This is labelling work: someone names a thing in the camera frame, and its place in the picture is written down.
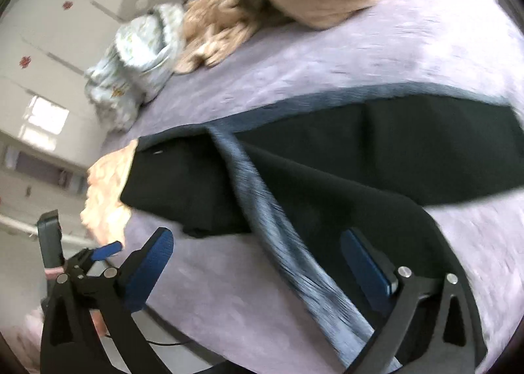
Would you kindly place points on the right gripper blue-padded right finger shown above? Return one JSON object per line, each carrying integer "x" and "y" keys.
{"x": 397, "y": 293}

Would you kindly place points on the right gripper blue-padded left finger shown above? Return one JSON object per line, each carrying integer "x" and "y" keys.
{"x": 70, "y": 342}

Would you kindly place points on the black pants with patterned lining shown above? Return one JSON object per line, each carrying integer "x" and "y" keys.
{"x": 302, "y": 171}

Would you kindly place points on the pink fuzzy sleeve forearm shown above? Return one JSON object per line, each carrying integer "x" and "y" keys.
{"x": 28, "y": 335}

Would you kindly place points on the peach orange garment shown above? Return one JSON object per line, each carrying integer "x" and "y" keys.
{"x": 104, "y": 214}

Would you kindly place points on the light floral quilt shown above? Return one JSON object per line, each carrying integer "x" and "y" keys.
{"x": 136, "y": 66}

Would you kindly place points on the white wardrobe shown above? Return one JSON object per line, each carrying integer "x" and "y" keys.
{"x": 46, "y": 47}

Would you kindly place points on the lavender embossed bed cover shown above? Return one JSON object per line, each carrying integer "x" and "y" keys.
{"x": 225, "y": 292}

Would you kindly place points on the beige striped garment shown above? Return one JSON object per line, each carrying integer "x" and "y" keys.
{"x": 214, "y": 29}

